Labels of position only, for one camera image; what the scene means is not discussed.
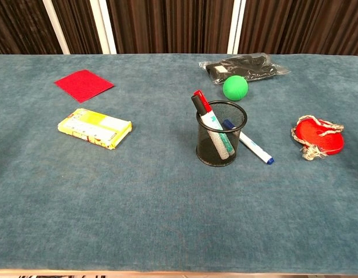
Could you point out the dark brown curtain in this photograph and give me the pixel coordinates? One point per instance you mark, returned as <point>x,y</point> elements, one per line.
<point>173,26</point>

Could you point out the clear bag with black item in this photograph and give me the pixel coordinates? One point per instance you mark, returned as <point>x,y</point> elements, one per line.
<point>248,68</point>

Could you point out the black mesh pen cup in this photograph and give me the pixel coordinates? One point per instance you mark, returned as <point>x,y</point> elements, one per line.
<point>206,150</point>

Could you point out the thin white post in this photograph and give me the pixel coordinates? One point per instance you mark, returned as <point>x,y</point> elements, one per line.
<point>56,27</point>

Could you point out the markers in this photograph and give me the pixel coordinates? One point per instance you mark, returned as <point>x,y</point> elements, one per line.
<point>254,146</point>

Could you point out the blue table cloth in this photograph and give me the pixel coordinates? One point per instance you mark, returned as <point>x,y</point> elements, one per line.
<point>138,197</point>

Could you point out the red-capped white marker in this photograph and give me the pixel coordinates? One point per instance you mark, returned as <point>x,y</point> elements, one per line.
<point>204,102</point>

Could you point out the black-capped white marker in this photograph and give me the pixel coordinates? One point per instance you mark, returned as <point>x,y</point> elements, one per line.
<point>198,105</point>

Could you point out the yellow snack packet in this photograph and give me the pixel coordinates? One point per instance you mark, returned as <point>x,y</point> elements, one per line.
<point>93,127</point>

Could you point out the wide white post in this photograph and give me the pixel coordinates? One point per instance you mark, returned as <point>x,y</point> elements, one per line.
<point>237,26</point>
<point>103,27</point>

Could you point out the red square felt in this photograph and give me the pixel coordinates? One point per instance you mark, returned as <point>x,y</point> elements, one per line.
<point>83,85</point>

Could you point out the green ball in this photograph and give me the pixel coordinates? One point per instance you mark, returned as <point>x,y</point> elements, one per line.
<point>235,88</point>

